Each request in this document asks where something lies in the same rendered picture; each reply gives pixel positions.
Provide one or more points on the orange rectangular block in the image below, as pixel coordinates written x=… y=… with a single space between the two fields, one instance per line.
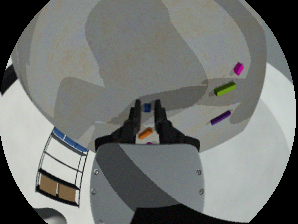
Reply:
x=145 y=133

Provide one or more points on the lime green rod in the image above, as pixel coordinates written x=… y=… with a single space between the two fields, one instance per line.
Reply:
x=224 y=89

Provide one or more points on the purple rod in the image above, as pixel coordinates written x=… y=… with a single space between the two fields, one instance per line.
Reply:
x=220 y=117

